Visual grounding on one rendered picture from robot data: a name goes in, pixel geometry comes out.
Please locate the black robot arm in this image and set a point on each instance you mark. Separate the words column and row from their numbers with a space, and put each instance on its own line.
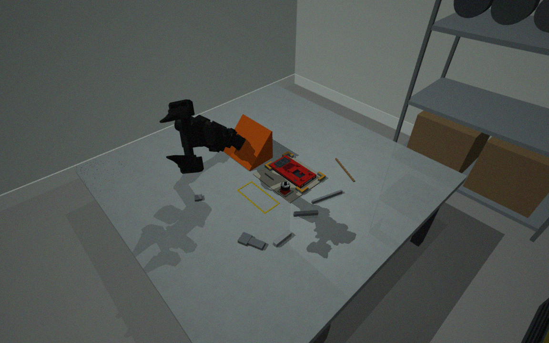
column 215, row 136

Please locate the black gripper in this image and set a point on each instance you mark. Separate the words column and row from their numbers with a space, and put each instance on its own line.
column 191, row 136

